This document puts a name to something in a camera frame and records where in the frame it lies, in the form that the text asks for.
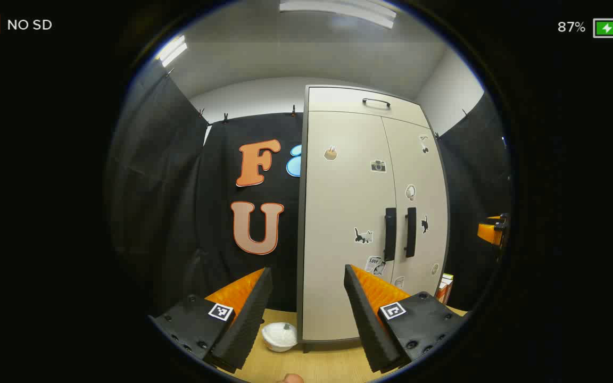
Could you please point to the white double-door shoe cabinet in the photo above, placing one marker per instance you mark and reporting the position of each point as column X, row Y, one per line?
column 300, row 239

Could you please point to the white round bowl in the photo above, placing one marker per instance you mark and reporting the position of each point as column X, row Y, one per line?
column 279, row 336

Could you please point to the white shoe cabinet door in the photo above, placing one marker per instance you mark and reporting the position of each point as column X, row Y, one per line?
column 338, row 213
column 418, row 181

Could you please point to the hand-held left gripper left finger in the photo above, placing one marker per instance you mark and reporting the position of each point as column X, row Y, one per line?
column 245, row 330

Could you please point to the black backdrop cloth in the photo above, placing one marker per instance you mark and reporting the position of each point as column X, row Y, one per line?
column 179, row 213

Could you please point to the orange and white boxes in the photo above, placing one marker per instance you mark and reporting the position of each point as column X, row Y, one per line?
column 445, row 290

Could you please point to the long ceiling light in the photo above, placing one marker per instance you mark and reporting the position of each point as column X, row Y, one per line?
column 172, row 50
column 338, row 9

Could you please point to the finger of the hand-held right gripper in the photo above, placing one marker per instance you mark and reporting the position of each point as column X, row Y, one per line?
column 486, row 231

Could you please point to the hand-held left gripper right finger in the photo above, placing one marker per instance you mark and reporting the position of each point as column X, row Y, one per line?
column 373, row 330

